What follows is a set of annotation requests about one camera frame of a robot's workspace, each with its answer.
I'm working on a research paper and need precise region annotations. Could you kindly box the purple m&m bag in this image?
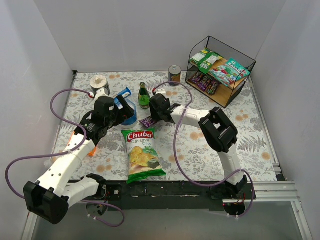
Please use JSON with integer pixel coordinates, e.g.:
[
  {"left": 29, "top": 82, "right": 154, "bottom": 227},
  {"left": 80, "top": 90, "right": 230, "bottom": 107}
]
[
  {"left": 189, "top": 71, "right": 204, "bottom": 84},
  {"left": 206, "top": 80, "right": 221, "bottom": 96},
  {"left": 197, "top": 75, "right": 213, "bottom": 92},
  {"left": 139, "top": 116, "right": 157, "bottom": 128}
]

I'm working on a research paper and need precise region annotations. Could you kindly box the green glass bottle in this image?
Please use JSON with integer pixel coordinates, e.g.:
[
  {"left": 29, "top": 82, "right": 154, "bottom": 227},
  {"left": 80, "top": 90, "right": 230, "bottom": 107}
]
[{"left": 138, "top": 82, "right": 150, "bottom": 109}]

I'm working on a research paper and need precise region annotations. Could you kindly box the purple M&M bag front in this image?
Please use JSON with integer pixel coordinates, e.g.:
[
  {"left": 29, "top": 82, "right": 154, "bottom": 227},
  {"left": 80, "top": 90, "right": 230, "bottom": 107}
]
[{"left": 189, "top": 71, "right": 204, "bottom": 84}]

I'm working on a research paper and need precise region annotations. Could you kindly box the green candy bag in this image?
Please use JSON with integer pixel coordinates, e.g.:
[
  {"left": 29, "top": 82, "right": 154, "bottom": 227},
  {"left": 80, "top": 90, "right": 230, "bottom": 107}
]
[{"left": 189, "top": 47, "right": 223, "bottom": 74}]

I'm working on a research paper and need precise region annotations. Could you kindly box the teal Fox's candy bag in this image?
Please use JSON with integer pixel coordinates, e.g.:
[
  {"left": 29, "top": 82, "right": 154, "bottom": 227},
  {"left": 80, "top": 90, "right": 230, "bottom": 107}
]
[{"left": 209, "top": 58, "right": 250, "bottom": 87}]

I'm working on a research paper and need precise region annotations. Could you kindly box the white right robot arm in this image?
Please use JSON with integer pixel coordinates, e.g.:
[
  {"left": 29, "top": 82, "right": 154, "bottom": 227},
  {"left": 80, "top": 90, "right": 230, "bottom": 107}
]
[{"left": 149, "top": 93, "right": 248, "bottom": 194}]

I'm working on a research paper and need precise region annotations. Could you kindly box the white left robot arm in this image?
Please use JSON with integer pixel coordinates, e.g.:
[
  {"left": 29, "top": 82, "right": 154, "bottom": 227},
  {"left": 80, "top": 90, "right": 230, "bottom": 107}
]
[{"left": 23, "top": 95, "right": 134, "bottom": 225}]

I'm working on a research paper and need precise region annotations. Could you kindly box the blue cookie packet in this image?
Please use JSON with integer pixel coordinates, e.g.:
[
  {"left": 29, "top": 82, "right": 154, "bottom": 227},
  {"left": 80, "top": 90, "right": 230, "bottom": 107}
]
[{"left": 114, "top": 87, "right": 132, "bottom": 109}]

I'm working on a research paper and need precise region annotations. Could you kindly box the dark tin can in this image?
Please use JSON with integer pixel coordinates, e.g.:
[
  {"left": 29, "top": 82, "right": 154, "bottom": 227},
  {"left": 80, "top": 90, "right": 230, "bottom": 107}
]
[{"left": 168, "top": 65, "right": 181, "bottom": 86}]

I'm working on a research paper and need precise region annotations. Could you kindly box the orange smiley snack box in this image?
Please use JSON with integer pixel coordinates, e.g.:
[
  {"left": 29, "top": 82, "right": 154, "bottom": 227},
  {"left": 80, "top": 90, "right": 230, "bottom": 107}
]
[{"left": 67, "top": 131, "right": 97, "bottom": 157}]

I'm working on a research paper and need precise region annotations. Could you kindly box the green Chuba chips bag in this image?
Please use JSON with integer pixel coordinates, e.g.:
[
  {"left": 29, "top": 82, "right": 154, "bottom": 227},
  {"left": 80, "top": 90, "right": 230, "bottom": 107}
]
[{"left": 121, "top": 127, "right": 166, "bottom": 184}]

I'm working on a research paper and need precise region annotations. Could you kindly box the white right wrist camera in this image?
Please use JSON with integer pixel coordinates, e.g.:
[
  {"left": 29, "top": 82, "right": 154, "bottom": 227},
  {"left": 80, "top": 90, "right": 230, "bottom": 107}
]
[{"left": 154, "top": 88, "right": 167, "bottom": 95}]

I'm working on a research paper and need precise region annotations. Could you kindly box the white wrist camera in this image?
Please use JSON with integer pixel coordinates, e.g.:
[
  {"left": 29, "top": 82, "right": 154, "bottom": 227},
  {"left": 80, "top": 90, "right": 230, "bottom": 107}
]
[
  {"left": 154, "top": 88, "right": 167, "bottom": 95},
  {"left": 89, "top": 87, "right": 109, "bottom": 101}
]

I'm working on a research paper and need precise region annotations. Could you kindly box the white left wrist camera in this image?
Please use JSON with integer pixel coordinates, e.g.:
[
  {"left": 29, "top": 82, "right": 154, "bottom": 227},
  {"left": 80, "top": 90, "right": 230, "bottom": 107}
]
[{"left": 89, "top": 87, "right": 109, "bottom": 101}]

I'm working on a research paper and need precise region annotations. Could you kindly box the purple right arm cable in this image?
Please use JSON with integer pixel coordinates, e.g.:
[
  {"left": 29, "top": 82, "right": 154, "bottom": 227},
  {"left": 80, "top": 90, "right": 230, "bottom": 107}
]
[{"left": 152, "top": 81, "right": 256, "bottom": 218}]

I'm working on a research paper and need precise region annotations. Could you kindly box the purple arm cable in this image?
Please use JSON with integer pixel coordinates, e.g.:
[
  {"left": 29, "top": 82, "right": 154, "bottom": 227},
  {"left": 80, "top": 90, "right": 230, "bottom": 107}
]
[
  {"left": 152, "top": 81, "right": 256, "bottom": 218},
  {"left": 4, "top": 88, "right": 125, "bottom": 228}
]

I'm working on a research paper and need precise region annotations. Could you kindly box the black wire wooden shelf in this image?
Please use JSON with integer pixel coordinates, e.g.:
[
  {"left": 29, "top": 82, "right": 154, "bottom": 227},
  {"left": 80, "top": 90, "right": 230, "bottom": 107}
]
[{"left": 185, "top": 35, "right": 256, "bottom": 108}]

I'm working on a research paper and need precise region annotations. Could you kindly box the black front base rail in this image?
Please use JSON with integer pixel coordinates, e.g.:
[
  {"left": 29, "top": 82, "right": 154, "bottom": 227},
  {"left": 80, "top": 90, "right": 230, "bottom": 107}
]
[{"left": 77, "top": 179, "right": 257, "bottom": 212}]

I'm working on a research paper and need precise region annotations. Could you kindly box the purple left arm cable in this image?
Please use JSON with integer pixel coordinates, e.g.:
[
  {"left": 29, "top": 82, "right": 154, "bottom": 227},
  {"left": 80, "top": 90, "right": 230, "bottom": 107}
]
[{"left": 4, "top": 88, "right": 125, "bottom": 228}]

